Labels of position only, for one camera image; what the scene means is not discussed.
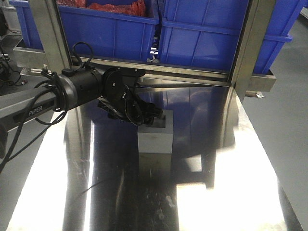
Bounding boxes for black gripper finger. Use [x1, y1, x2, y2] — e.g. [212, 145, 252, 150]
[146, 103, 163, 119]

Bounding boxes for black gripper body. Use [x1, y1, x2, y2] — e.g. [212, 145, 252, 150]
[97, 91, 154, 126]

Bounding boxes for gray square base block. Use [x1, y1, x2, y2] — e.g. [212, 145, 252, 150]
[137, 110, 174, 154]

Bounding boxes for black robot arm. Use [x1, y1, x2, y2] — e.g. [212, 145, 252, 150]
[0, 66, 163, 158]

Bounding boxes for blue bin with red contents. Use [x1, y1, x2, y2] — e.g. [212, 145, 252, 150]
[9, 0, 160, 62]

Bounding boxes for blue bin right of rack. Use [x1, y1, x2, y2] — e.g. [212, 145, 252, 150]
[158, 0, 308, 74]

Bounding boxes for red mesh bag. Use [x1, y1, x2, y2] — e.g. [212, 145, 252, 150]
[57, 0, 146, 17]

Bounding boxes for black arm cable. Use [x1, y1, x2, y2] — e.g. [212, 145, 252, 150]
[0, 42, 95, 174]

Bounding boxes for stainless steel rack frame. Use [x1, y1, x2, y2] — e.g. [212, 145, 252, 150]
[13, 0, 276, 100]

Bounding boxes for black floor cables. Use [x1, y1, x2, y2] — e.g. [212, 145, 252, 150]
[0, 43, 27, 88]

